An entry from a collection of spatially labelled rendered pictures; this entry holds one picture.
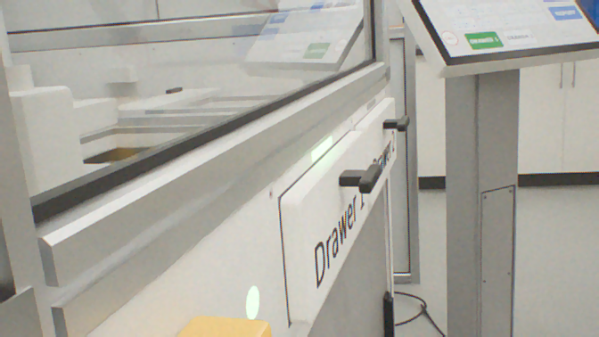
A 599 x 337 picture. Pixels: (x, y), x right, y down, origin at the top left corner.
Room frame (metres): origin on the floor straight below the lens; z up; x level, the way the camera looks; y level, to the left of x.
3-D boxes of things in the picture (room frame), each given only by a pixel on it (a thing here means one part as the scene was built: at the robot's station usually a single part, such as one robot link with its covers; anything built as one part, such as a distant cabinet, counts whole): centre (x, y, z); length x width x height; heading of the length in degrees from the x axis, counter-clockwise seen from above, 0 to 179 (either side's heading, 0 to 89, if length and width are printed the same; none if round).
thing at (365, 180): (0.55, -0.06, 0.91); 0.07 x 0.04 x 0.01; 163
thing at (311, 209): (0.56, -0.03, 0.87); 0.29 x 0.02 x 0.11; 163
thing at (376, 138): (0.86, -0.12, 0.87); 0.29 x 0.02 x 0.11; 163
